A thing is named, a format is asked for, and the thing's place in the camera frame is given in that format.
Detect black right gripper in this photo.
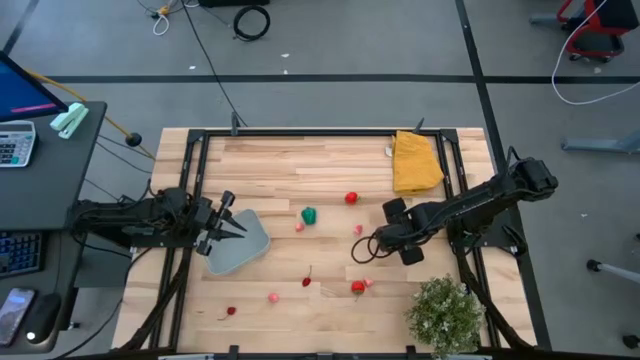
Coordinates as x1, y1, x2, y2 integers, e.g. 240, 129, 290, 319
374, 197, 431, 267

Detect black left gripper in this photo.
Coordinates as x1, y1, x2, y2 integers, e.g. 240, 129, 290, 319
192, 190, 248, 257

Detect grey plastic tupperware container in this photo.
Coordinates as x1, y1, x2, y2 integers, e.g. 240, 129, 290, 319
202, 208, 272, 277

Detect folded yellow cloth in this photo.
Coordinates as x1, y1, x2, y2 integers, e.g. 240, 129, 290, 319
391, 130, 445, 196

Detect small green potted plant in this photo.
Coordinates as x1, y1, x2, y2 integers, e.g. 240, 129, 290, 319
404, 273, 486, 359

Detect black side desk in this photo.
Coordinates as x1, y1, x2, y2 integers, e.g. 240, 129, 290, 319
0, 101, 109, 357

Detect mint green stapler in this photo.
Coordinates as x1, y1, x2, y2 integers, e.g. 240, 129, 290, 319
49, 102, 90, 141

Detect black computer mouse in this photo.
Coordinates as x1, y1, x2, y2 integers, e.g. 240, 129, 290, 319
24, 292, 63, 346

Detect black computer keyboard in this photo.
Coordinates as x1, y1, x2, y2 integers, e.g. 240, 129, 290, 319
0, 230, 44, 279

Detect grey chair base leg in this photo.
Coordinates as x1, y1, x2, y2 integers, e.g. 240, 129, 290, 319
560, 129, 640, 156

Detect grey leg with black caster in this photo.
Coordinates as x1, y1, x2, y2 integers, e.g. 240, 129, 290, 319
585, 258, 640, 287

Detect grey desk calculator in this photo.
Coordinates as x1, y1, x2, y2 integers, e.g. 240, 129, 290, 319
0, 119, 38, 169

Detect smartphone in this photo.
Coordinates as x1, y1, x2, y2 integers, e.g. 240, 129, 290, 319
0, 287, 37, 348

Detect computer monitor blue screen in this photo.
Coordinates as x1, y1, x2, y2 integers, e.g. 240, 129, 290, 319
0, 49, 69, 124

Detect black right gripper cable loop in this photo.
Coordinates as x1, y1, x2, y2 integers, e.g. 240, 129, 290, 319
350, 233, 387, 266

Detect black metal table frame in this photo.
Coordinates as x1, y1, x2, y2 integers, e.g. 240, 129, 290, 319
112, 127, 539, 354

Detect long black floor cable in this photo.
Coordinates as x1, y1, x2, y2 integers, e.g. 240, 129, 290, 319
180, 0, 249, 129

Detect yellow cable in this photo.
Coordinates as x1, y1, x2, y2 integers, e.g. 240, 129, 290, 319
24, 68, 157, 162

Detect coiled black cable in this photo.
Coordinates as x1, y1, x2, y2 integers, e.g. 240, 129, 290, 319
232, 4, 272, 43

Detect short white cable loop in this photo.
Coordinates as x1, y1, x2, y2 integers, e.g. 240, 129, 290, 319
151, 12, 172, 38

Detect long white floor cable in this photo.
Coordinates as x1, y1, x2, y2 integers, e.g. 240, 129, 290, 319
550, 0, 640, 107

